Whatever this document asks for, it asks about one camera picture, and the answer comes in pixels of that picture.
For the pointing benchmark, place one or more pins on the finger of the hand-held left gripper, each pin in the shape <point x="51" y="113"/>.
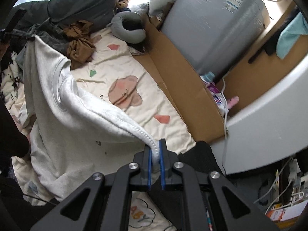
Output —
<point x="28" y="36"/>

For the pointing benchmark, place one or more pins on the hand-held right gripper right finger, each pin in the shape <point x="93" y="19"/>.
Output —
<point x="163" y="166"/>

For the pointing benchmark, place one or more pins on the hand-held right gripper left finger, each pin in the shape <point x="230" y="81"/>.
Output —
<point x="150" y="168"/>

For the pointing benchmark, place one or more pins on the white sweatshirt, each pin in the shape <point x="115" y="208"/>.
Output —
<point x="72" y="130"/>

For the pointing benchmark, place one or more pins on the grey camouflage garment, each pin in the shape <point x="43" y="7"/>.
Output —
<point x="53" y="36"/>

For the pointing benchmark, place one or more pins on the spotted fluffy white blanket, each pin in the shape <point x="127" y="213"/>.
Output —
<point x="13" y="77"/>

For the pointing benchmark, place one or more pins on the brown garment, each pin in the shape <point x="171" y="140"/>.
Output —
<point x="79" y="45"/>

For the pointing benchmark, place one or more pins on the dark grey pillow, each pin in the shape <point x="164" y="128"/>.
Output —
<point x="84" y="2"/>

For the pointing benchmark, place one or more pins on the white and blue packet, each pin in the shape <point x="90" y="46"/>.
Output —
<point x="219" y="101"/>

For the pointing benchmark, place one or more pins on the brown cardboard sheet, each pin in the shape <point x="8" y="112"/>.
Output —
<point x="182" y="81"/>

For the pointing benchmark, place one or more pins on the grey neck pillow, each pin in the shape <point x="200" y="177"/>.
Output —
<point x="120" y="21"/>

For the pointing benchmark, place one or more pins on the purple packet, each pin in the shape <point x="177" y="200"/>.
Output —
<point x="214" y="87"/>

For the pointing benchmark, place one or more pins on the pink plastic item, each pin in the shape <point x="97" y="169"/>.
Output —
<point x="233" y="101"/>

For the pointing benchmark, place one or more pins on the bear print bed sheet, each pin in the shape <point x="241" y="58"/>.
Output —
<point x="134" y="72"/>

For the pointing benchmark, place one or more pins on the blue bottle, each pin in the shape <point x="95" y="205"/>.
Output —
<point x="208" y="77"/>

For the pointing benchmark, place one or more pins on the brown plush toy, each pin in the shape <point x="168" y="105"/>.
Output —
<point x="123" y="2"/>

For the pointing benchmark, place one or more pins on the brown cardboard panel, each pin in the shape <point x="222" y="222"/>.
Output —
<point x="250" y="84"/>

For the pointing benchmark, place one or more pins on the orange and white box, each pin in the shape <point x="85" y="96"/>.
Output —
<point x="284" y="211"/>

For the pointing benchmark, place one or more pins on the white power strip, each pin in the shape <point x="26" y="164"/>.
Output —
<point x="292" y="170"/>

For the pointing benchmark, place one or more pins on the person's legs in black trousers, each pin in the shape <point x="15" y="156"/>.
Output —
<point x="19" y="204"/>

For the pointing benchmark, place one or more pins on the grey wrapped mattress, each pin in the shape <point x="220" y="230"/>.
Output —
<point x="204" y="28"/>

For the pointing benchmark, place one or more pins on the teal cloth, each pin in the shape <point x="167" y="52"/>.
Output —
<point x="288" y="38"/>

